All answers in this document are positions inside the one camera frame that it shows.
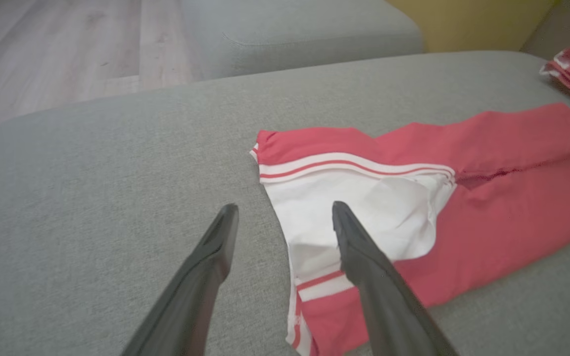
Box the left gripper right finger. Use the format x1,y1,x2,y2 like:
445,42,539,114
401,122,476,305
332,200,460,356

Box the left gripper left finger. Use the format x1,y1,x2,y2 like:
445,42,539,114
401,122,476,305
121,203,240,356

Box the red shorts wide white panels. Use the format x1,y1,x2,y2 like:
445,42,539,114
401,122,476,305
249,102,570,356

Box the large grey sofa seat cushion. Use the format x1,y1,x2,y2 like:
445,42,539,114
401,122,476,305
0,51,570,356

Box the small grey sofa cushion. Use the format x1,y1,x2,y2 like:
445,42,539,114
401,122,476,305
180,0,425,81

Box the yellow upholstered panel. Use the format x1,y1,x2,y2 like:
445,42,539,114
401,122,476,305
385,0,559,54

